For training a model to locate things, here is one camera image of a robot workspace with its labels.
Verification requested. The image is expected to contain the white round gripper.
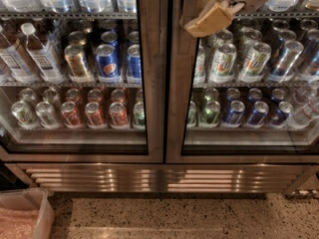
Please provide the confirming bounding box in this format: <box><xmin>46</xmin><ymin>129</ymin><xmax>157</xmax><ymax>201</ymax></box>
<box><xmin>183</xmin><ymin>0</ymin><xmax>268</xmax><ymax>38</ymax></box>

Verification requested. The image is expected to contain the glass fridge door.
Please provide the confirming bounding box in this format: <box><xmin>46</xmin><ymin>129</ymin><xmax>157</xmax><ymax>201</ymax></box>
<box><xmin>0</xmin><ymin>0</ymin><xmax>166</xmax><ymax>162</ymax></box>
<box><xmin>166</xmin><ymin>0</ymin><xmax>319</xmax><ymax>165</ymax></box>

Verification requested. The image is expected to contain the green can lower right door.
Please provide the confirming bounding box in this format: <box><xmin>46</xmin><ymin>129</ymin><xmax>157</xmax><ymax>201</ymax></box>
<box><xmin>199</xmin><ymin>101</ymin><xmax>220</xmax><ymax>127</ymax></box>

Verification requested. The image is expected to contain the green can door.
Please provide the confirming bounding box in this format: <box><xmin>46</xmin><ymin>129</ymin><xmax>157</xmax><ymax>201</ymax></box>
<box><xmin>133</xmin><ymin>102</ymin><xmax>146</xmax><ymax>128</ymax></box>
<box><xmin>199</xmin><ymin>101</ymin><xmax>220</xmax><ymax>127</ymax></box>

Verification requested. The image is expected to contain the green can lower left door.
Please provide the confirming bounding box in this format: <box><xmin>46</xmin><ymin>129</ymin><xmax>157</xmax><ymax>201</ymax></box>
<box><xmin>133</xmin><ymin>102</ymin><xmax>146</xmax><ymax>128</ymax></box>

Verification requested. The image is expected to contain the green white 7UP can right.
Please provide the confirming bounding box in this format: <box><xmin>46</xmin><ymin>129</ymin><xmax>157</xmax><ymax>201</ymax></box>
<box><xmin>238</xmin><ymin>42</ymin><xmax>271</xmax><ymax>83</ymax></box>

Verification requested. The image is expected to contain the blue silver can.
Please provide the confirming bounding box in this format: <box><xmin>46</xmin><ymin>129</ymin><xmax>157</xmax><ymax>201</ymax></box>
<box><xmin>267</xmin><ymin>40</ymin><xmax>304</xmax><ymax>83</ymax></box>

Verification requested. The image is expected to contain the blue Pepsi can right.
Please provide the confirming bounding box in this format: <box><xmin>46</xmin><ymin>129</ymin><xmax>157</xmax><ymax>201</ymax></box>
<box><xmin>127</xmin><ymin>44</ymin><xmax>142</xmax><ymax>80</ymax></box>

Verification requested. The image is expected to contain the blue pepsi can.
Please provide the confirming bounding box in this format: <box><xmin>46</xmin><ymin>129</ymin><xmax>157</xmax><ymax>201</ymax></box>
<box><xmin>127</xmin><ymin>44</ymin><xmax>142</xmax><ymax>80</ymax></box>
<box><xmin>96</xmin><ymin>44</ymin><xmax>121</xmax><ymax>83</ymax></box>

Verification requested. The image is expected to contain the blue can lower right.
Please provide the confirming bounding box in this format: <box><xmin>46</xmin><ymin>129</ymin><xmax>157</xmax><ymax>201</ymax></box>
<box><xmin>246</xmin><ymin>101</ymin><xmax>269</xmax><ymax>128</ymax></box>

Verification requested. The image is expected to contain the blue can lower left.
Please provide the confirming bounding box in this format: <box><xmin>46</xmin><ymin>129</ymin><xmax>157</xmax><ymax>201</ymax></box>
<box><xmin>222</xmin><ymin>101</ymin><xmax>245</xmax><ymax>127</ymax></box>

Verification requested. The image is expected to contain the blue Pepsi can front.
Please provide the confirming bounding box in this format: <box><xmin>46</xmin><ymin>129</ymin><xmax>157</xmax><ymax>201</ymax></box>
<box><xmin>96</xmin><ymin>44</ymin><xmax>121</xmax><ymax>83</ymax></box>

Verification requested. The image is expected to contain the red soda can right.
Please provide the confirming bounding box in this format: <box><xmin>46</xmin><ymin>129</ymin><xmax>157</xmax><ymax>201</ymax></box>
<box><xmin>109</xmin><ymin>102</ymin><xmax>129</xmax><ymax>128</ymax></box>

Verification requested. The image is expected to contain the red soda can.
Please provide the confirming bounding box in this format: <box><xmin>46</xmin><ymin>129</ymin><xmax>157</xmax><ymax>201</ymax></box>
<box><xmin>109</xmin><ymin>102</ymin><xmax>129</xmax><ymax>128</ymax></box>
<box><xmin>85</xmin><ymin>102</ymin><xmax>107</xmax><ymax>128</ymax></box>
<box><xmin>61</xmin><ymin>102</ymin><xmax>84</xmax><ymax>128</ymax></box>

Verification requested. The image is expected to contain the gold soda can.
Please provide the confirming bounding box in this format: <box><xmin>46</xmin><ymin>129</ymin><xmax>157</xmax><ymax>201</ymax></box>
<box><xmin>64</xmin><ymin>45</ymin><xmax>95</xmax><ymax>83</ymax></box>

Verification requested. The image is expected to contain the red soda can middle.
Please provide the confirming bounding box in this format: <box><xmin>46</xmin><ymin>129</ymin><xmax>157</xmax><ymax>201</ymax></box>
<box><xmin>85</xmin><ymin>102</ymin><xmax>107</xmax><ymax>128</ymax></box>

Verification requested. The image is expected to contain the brown tea bottle white cap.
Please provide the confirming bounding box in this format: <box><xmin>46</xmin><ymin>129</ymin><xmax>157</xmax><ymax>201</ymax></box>
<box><xmin>21</xmin><ymin>23</ymin><xmax>65</xmax><ymax>84</ymax></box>

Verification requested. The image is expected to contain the red soda can left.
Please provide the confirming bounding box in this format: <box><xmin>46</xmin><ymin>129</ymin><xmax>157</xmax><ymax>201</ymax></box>
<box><xmin>61</xmin><ymin>102</ymin><xmax>84</xmax><ymax>128</ymax></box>

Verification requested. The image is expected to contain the brown tea bottle left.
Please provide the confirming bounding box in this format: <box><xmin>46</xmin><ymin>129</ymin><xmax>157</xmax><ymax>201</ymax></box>
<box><xmin>0</xmin><ymin>25</ymin><xmax>39</xmax><ymax>83</ymax></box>

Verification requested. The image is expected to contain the silver can far left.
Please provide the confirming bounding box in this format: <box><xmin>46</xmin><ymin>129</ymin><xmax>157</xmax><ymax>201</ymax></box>
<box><xmin>11</xmin><ymin>101</ymin><xmax>40</xmax><ymax>129</ymax></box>

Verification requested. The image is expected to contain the clear plastic storage bin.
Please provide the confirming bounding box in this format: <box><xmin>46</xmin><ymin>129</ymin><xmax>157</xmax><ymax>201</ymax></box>
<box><xmin>0</xmin><ymin>188</ymin><xmax>55</xmax><ymax>239</ymax></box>

